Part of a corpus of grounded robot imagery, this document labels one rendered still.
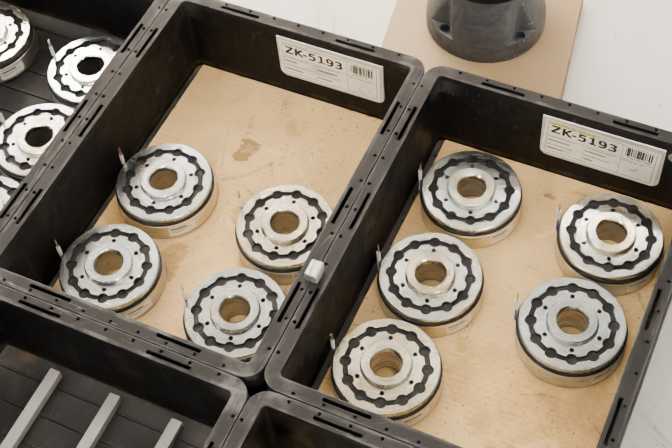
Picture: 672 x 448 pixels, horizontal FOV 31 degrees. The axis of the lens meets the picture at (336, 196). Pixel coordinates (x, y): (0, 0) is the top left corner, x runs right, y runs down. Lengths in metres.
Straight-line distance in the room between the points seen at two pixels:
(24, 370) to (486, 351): 0.45
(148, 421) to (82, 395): 0.07
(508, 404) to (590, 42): 0.60
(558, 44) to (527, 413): 0.57
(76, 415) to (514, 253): 0.46
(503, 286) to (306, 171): 0.25
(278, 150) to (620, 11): 0.54
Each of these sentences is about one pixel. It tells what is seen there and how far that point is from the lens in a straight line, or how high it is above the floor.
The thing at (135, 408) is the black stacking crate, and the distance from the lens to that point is 1.19.
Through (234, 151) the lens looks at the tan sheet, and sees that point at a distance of 1.34.
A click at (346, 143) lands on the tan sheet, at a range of 1.33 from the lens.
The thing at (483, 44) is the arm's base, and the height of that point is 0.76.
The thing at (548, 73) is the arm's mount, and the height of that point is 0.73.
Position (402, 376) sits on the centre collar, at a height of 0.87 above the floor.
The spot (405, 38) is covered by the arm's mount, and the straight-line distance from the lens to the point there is 1.57.
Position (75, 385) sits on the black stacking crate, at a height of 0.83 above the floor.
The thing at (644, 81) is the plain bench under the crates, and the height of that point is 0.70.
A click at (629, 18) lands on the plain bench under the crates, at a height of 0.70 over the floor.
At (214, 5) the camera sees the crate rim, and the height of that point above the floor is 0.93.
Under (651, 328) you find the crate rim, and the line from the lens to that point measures 1.10.
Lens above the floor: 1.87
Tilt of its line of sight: 54 degrees down
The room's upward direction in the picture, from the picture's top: 7 degrees counter-clockwise
